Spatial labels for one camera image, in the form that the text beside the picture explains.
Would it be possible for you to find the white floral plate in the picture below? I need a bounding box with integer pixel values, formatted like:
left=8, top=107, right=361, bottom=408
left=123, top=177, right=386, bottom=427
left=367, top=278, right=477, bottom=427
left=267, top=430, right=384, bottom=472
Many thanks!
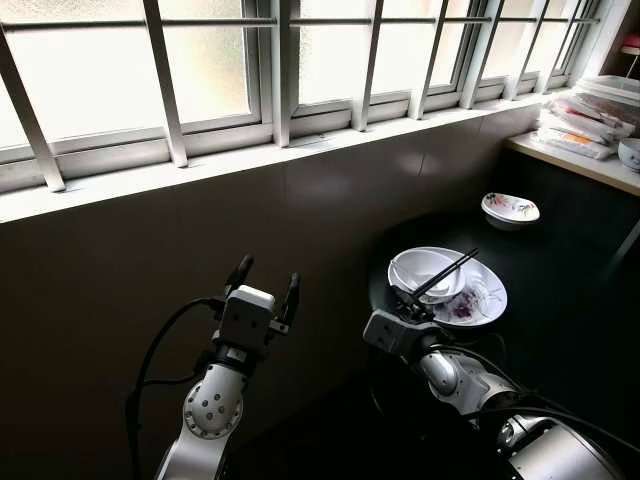
left=400, top=255, right=509, bottom=328

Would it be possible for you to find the white window frame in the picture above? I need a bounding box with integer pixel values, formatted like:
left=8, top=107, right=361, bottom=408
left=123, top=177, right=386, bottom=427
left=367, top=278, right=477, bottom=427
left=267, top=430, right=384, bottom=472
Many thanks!
left=0, top=0, right=633, bottom=193

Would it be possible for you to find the stack of food packets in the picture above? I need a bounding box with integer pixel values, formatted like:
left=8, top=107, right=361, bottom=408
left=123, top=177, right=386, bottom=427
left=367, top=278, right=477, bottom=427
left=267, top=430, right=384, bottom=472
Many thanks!
left=538, top=95, right=629, bottom=161

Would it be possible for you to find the black chopstick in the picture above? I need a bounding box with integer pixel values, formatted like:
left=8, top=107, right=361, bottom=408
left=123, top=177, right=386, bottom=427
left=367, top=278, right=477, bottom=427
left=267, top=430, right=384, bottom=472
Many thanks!
left=410, top=250, right=477, bottom=299
left=415, top=253, right=480, bottom=303

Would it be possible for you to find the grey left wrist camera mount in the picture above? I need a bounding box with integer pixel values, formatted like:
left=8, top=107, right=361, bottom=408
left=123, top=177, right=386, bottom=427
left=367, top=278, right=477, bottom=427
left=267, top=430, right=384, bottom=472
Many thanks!
left=218, top=285, right=277, bottom=353

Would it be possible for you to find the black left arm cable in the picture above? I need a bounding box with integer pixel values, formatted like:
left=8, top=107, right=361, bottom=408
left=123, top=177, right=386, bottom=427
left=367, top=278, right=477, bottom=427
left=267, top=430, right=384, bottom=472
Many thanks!
left=125, top=296, right=226, bottom=480

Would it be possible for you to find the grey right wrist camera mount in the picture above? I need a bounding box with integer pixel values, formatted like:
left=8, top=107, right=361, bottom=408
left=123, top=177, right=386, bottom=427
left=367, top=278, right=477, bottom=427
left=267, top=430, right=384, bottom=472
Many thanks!
left=362, top=310, right=421, bottom=363

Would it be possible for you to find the round black table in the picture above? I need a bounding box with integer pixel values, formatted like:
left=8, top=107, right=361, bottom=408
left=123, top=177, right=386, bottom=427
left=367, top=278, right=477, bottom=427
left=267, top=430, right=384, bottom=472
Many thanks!
left=368, top=210, right=640, bottom=480

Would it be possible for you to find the white window sill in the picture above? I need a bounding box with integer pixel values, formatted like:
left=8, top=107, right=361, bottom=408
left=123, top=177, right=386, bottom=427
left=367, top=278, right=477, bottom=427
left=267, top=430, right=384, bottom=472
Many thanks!
left=0, top=95, right=561, bottom=223

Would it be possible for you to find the blue patterned bowl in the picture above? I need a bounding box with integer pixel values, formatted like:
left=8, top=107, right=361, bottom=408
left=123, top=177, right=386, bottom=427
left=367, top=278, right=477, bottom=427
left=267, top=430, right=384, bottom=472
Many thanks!
left=618, top=138, right=640, bottom=173

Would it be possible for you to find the small floral bowl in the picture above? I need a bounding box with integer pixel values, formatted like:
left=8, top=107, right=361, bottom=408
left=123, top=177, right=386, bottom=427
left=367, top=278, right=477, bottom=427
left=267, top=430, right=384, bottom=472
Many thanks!
left=482, top=193, right=541, bottom=231

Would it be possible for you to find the beige topped side table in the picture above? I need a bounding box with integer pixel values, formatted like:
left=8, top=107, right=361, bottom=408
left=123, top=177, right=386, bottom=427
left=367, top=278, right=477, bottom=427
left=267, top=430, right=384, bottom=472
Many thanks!
left=505, top=133, right=640, bottom=281

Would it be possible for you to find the deep white bowl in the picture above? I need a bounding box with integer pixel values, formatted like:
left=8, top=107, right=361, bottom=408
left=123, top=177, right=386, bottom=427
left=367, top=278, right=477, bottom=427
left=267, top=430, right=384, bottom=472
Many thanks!
left=388, top=248, right=469, bottom=304

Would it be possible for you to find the white window grille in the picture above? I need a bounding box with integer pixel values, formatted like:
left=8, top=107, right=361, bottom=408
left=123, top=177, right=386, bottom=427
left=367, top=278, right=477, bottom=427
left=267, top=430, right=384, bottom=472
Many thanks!
left=0, top=0, right=616, bottom=191

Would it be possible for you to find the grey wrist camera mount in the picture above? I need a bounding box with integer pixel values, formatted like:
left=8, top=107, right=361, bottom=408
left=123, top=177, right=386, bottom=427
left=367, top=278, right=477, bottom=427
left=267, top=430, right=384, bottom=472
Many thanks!
left=362, top=310, right=421, bottom=363
left=218, top=285, right=277, bottom=353

